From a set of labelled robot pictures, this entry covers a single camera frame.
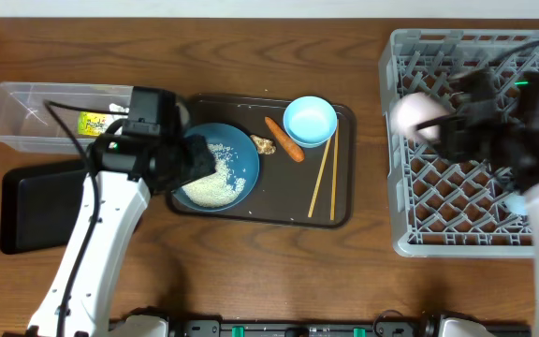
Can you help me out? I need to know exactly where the pink plastic cup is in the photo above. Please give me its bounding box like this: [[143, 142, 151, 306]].
[[389, 93, 449, 142]]

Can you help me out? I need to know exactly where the small light blue cup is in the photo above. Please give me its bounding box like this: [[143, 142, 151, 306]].
[[503, 193, 528, 216]]

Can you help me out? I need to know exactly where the light blue bowl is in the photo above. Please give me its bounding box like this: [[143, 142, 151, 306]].
[[283, 96, 338, 148]]

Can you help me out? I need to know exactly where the wooden chopstick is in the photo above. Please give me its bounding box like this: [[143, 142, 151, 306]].
[[307, 138, 331, 218], [329, 120, 340, 221]]

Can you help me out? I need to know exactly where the white tissue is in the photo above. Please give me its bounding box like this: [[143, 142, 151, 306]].
[[109, 104, 129, 114]]

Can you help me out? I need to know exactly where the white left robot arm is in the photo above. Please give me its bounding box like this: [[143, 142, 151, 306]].
[[25, 133, 215, 336]]

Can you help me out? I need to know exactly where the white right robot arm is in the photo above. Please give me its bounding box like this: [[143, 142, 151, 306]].
[[395, 71, 539, 336]]

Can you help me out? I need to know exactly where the grey dishwasher rack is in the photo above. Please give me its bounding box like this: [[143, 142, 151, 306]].
[[379, 29, 539, 258]]

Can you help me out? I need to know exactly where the clear plastic waste bin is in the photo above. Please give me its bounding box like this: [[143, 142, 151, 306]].
[[0, 81, 133, 154]]

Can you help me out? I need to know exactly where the black waste bin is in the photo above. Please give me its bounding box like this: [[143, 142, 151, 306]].
[[0, 160, 87, 255]]

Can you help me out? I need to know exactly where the white rice pile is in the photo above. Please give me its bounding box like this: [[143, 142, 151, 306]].
[[182, 143, 246, 208]]

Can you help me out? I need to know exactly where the dark blue plate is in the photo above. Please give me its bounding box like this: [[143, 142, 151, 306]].
[[172, 123, 260, 212]]

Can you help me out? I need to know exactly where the yellow green snack wrapper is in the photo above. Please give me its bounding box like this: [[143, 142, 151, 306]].
[[77, 111, 123, 137]]

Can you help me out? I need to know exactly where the brown food scrap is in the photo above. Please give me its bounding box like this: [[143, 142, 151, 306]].
[[250, 135, 276, 155]]

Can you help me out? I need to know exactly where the dark brown serving tray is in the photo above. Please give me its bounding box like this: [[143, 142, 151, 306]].
[[166, 94, 357, 229]]

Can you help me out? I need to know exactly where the orange carrot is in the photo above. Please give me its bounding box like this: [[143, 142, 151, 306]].
[[265, 117, 305, 163]]

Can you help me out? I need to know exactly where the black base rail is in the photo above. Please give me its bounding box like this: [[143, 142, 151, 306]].
[[108, 307, 532, 337]]

